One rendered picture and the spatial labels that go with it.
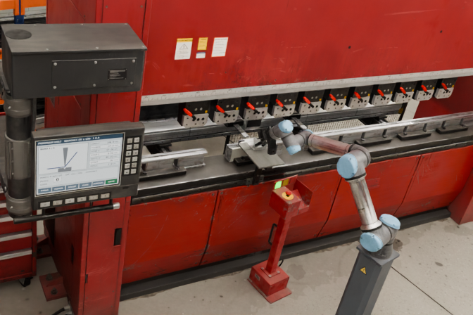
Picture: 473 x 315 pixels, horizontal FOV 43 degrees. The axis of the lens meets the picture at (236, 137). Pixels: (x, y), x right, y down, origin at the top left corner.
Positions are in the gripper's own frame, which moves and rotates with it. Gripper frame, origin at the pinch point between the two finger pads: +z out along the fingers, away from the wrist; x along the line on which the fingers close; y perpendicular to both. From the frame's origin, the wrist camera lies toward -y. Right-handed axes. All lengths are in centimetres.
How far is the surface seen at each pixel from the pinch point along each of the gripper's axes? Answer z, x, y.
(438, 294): 28, -132, -122
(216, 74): -33, 35, 36
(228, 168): 10.8, 18.1, -7.9
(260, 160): -7.4, 6.3, -9.8
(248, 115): -12.2, 8.5, 17.0
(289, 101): -17.6, -19.0, 21.0
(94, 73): -94, 123, 18
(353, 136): 9, -83, -2
